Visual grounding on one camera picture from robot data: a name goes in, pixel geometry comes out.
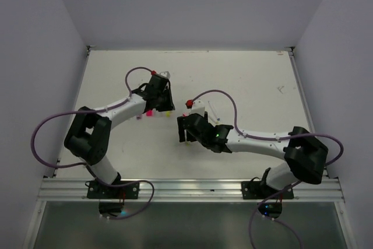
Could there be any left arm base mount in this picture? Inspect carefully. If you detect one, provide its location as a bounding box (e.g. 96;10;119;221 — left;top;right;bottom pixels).
85;180;140;218

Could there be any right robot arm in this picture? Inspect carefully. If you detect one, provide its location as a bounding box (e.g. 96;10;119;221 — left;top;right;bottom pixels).
177;113;328;199

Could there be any aluminium front rail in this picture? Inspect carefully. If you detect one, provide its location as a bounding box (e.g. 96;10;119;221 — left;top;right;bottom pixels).
37;177;344;202

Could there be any white blue marker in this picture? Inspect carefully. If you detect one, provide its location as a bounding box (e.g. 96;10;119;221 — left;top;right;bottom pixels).
208;101;220;122

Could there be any pink highlighter cap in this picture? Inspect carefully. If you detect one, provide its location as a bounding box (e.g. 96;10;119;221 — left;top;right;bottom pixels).
146;110;153;117

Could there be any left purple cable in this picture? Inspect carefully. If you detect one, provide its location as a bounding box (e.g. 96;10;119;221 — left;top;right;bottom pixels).
31;66;155;220

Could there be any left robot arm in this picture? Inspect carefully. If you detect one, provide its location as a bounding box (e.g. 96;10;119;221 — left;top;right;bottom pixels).
64;71;175;198

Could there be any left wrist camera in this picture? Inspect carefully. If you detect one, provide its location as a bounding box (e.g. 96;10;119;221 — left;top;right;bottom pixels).
159;71;171;79

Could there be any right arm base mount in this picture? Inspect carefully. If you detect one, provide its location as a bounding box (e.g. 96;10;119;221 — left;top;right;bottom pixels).
241;177;294;219

